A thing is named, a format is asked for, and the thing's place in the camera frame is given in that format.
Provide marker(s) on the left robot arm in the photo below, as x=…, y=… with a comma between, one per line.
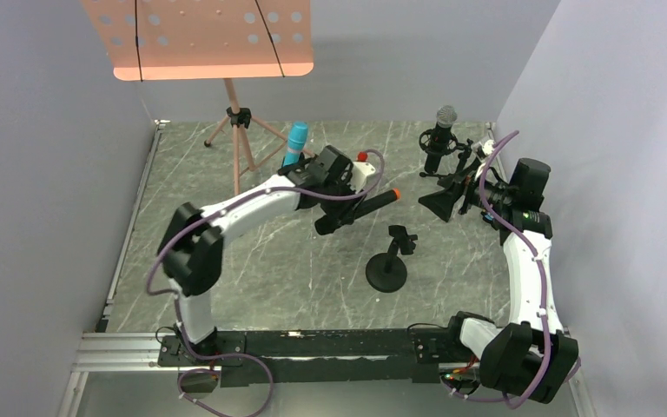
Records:
x=191, y=252

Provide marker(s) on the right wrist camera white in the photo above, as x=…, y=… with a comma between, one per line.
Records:
x=484, y=148

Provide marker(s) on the blue microphone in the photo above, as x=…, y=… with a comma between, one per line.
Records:
x=296, y=142

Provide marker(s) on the black microphone orange tip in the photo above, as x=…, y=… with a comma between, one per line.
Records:
x=367, y=206

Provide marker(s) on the black microphone silver grille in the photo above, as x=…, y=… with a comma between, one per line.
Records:
x=439, y=138

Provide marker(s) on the black round-base mic stand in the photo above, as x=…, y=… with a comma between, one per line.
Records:
x=299, y=164

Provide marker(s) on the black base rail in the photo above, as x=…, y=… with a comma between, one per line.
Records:
x=419, y=354

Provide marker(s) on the black tall mic stand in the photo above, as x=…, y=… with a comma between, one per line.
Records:
x=386, y=272

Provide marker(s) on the pink music stand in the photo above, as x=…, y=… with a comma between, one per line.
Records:
x=188, y=40

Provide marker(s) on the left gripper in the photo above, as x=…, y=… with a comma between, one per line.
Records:
x=344, y=209

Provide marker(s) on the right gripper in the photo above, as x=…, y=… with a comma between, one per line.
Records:
x=461, y=192

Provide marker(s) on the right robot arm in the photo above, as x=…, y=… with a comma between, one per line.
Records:
x=531, y=355

